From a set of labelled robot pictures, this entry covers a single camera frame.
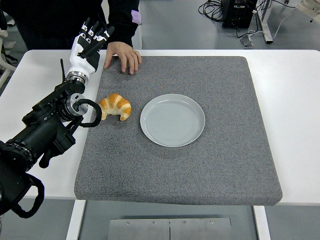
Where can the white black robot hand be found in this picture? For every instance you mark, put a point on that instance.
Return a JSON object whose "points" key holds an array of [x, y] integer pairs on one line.
{"points": [[81, 63]]}

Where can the person's hand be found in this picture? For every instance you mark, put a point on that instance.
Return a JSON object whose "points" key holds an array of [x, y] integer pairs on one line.
{"points": [[125, 55]]}

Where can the golden croissant bread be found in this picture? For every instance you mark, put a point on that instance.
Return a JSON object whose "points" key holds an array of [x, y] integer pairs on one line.
{"points": [[115, 102]]}

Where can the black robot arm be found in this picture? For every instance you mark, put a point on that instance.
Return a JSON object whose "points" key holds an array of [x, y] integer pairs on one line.
{"points": [[45, 130]]}

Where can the grey round plate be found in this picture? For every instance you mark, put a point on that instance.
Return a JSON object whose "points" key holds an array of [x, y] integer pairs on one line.
{"points": [[172, 120]]}

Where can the person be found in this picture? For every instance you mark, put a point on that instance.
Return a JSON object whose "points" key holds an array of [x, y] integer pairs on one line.
{"points": [[50, 20]]}

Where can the white chair base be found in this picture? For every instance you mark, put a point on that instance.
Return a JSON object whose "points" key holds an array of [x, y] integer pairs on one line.
{"points": [[3, 62]]}

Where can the black computer tower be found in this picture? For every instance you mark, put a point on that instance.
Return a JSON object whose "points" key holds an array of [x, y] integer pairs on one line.
{"points": [[237, 12]]}

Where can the grey foot pedal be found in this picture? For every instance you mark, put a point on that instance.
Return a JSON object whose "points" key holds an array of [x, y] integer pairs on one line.
{"points": [[247, 42]]}

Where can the grey fabric mat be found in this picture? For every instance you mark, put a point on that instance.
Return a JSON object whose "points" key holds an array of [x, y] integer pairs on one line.
{"points": [[175, 170]]}

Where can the white desk leg with foot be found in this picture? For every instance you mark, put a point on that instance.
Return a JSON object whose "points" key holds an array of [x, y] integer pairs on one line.
{"points": [[266, 25]]}

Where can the white table leg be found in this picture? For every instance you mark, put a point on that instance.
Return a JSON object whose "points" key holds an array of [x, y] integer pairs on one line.
{"points": [[75, 220], [262, 222]]}

